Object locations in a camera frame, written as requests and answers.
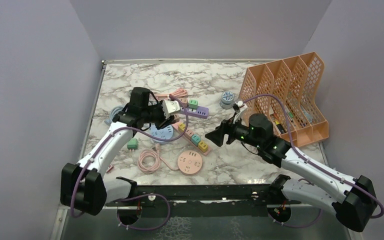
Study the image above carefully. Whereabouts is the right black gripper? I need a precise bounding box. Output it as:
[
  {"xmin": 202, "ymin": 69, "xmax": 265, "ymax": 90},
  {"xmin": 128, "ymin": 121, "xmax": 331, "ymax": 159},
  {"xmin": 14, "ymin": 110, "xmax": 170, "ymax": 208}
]
[{"xmin": 205, "ymin": 112, "xmax": 262, "ymax": 149}]

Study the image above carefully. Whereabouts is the yellow charger plug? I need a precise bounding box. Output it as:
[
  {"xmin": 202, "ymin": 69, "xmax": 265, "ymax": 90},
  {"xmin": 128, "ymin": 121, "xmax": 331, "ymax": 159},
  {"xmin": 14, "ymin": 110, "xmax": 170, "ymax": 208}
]
[
  {"xmin": 178, "ymin": 123, "xmax": 186, "ymax": 132},
  {"xmin": 197, "ymin": 140, "xmax": 209, "ymax": 153}
]

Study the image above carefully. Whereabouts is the pink dual USB charger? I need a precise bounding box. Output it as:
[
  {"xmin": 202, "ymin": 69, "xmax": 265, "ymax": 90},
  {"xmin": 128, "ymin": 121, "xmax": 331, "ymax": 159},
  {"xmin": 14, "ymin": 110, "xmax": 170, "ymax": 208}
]
[{"xmin": 179, "ymin": 98, "xmax": 189, "ymax": 108}]

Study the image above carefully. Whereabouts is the teal charger plug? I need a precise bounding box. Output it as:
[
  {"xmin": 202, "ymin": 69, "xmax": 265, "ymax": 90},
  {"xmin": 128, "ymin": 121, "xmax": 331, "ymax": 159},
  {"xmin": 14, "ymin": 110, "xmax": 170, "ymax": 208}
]
[{"xmin": 190, "ymin": 134, "xmax": 202, "ymax": 146}]

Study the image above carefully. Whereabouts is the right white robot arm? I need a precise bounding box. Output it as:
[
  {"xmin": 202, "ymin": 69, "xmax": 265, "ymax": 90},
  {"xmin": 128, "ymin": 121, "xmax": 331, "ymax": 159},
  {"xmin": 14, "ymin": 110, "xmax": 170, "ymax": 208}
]
[{"xmin": 205, "ymin": 113, "xmax": 380, "ymax": 232}]

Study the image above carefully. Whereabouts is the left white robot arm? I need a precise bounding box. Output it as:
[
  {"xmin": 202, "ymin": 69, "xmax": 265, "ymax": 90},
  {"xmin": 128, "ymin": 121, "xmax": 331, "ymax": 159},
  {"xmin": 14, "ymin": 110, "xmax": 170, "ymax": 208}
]
[{"xmin": 60, "ymin": 87, "xmax": 182, "ymax": 216}]

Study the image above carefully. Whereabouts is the green charger plug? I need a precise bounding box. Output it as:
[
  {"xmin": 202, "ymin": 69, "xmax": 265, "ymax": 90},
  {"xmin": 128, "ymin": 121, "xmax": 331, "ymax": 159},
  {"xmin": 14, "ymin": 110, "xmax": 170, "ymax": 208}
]
[{"xmin": 188, "ymin": 99, "xmax": 199, "ymax": 110}]

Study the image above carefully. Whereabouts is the green plug on table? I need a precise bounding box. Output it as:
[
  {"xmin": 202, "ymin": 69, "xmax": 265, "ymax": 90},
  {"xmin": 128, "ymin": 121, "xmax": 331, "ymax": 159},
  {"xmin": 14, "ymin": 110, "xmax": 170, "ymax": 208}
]
[{"xmin": 126, "ymin": 138, "xmax": 139, "ymax": 152}]

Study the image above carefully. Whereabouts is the blue round power socket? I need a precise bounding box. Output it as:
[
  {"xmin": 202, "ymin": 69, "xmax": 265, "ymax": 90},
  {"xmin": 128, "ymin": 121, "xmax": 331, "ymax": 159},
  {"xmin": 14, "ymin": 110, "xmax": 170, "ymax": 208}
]
[{"xmin": 149, "ymin": 124, "xmax": 174, "ymax": 145}]

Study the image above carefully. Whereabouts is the pink long power strip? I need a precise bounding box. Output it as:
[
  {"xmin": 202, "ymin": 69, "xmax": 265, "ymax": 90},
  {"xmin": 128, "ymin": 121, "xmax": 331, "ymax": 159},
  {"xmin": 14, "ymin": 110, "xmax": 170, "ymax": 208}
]
[{"xmin": 172, "ymin": 122, "xmax": 212, "ymax": 156}]

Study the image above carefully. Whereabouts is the purple power strip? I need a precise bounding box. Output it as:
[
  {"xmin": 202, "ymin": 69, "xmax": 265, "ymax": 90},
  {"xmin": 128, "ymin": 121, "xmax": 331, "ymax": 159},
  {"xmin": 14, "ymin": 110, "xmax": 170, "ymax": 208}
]
[{"xmin": 178, "ymin": 105, "xmax": 209, "ymax": 119}]

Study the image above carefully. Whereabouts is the pink round power socket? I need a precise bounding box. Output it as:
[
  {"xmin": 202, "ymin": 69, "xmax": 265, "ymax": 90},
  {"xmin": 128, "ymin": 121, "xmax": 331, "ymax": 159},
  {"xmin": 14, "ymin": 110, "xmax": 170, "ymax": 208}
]
[{"xmin": 177, "ymin": 150, "xmax": 203, "ymax": 176}]

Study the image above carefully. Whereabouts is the blue patterned tape roll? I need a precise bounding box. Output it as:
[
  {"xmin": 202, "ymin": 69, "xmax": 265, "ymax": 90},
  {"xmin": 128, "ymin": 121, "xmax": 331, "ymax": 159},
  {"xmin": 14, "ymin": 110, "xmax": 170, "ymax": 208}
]
[{"xmin": 219, "ymin": 91, "xmax": 235, "ymax": 110}]

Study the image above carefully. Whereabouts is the orange mesh file organizer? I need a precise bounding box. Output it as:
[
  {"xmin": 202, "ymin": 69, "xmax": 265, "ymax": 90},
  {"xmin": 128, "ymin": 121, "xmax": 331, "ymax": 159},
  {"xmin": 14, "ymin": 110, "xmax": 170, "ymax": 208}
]
[{"xmin": 238, "ymin": 52, "xmax": 329, "ymax": 147}]

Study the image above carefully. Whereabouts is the salmon coiled cable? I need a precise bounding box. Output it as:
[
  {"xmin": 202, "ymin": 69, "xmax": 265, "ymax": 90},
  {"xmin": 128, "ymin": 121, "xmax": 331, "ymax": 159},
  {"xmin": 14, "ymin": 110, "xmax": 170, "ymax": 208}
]
[{"xmin": 153, "ymin": 88, "xmax": 190, "ymax": 102}]

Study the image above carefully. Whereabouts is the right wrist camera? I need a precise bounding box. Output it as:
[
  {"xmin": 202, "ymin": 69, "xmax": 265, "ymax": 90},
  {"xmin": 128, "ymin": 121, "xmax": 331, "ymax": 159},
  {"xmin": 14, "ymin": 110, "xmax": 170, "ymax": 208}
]
[{"xmin": 233, "ymin": 100, "xmax": 248, "ymax": 123}]

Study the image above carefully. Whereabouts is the pink coiled cable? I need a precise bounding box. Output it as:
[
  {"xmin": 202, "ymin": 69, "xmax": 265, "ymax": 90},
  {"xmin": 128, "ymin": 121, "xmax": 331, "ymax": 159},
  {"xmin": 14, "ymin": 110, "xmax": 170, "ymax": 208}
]
[{"xmin": 137, "ymin": 143, "xmax": 180, "ymax": 175}]

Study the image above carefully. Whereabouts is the blue coiled cable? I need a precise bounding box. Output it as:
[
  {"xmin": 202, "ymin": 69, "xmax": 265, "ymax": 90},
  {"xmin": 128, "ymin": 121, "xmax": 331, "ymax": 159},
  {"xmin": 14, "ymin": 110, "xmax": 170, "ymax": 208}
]
[{"xmin": 104, "ymin": 105, "xmax": 125, "ymax": 126}]

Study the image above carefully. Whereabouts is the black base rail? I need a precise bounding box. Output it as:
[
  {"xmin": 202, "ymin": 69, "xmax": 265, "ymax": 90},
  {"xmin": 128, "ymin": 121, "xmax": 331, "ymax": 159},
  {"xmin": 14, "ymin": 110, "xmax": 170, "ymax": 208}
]
[{"xmin": 106, "ymin": 183, "xmax": 298, "ymax": 218}]

